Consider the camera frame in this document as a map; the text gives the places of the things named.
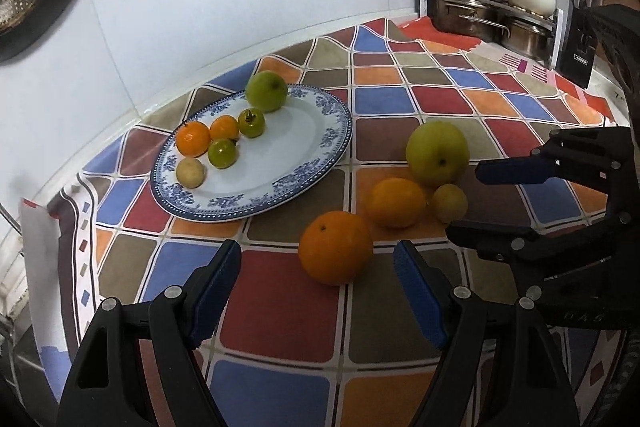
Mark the small yellow lemon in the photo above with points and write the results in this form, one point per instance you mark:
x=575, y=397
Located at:
x=449, y=203

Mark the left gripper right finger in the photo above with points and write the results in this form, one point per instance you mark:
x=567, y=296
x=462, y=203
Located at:
x=457, y=322

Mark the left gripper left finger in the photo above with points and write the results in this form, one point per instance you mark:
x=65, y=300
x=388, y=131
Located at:
x=180, y=319

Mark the steel cooking pot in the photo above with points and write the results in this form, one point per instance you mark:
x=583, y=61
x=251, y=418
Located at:
x=469, y=18

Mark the small green fruit with stem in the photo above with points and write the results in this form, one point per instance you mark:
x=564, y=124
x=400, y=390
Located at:
x=251, y=122

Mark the small yellow-green fruit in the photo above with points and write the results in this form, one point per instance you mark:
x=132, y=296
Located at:
x=396, y=203

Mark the large orange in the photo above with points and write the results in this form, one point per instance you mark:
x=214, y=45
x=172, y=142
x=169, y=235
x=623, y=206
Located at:
x=335, y=248

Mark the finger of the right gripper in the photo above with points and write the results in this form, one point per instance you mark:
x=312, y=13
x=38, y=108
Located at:
x=532, y=253
x=601, y=158

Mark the small orange with stem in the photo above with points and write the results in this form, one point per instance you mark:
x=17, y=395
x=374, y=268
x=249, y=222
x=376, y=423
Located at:
x=192, y=139

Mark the blue white porcelain plate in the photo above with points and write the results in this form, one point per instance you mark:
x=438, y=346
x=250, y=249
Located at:
x=302, y=141

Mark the black box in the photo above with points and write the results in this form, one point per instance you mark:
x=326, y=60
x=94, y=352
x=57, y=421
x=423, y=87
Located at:
x=578, y=50

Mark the green apple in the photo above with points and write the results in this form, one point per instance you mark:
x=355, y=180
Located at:
x=266, y=91

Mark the small orange mandarin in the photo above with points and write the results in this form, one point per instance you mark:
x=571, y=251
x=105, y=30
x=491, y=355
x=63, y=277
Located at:
x=224, y=127

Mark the large yellow pear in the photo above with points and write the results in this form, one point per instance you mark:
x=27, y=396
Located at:
x=437, y=153

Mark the small tan round fruit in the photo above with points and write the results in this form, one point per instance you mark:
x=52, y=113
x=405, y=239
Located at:
x=190, y=172

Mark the small dark green fruit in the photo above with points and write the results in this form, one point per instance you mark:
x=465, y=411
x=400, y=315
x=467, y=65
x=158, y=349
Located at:
x=222, y=153

